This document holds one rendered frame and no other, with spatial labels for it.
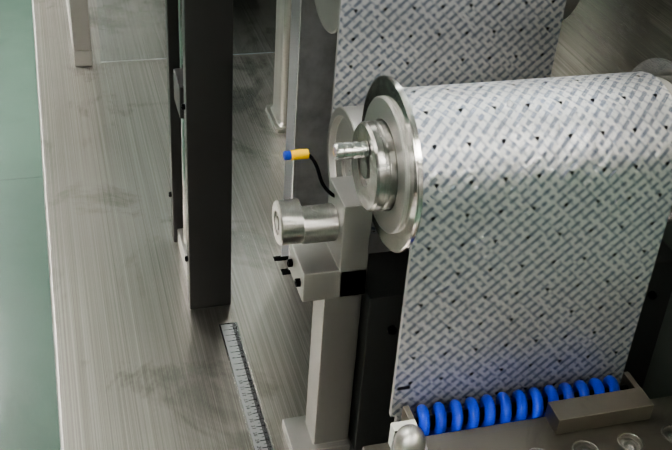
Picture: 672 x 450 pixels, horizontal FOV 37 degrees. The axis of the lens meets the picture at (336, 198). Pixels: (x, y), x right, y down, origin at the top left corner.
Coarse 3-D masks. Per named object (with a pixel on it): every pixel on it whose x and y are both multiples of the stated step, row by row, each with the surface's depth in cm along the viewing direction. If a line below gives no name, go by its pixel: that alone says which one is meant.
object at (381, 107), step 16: (384, 96) 82; (368, 112) 86; (384, 112) 82; (400, 128) 79; (400, 144) 79; (400, 160) 79; (400, 176) 80; (400, 192) 80; (400, 208) 80; (384, 224) 85; (400, 224) 81
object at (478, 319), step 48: (528, 240) 84; (576, 240) 86; (624, 240) 87; (432, 288) 84; (480, 288) 86; (528, 288) 87; (576, 288) 89; (624, 288) 90; (432, 336) 87; (480, 336) 89; (528, 336) 90; (576, 336) 92; (624, 336) 94; (432, 384) 90; (480, 384) 92; (528, 384) 94
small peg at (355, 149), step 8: (336, 144) 81; (344, 144) 81; (352, 144) 81; (360, 144) 81; (368, 144) 81; (336, 152) 81; (344, 152) 81; (352, 152) 81; (360, 152) 81; (368, 152) 81
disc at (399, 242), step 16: (384, 80) 82; (368, 96) 87; (400, 96) 79; (400, 112) 79; (416, 128) 77; (416, 144) 77; (416, 160) 77; (416, 176) 77; (416, 192) 77; (416, 208) 78; (416, 224) 79; (384, 240) 86; (400, 240) 82
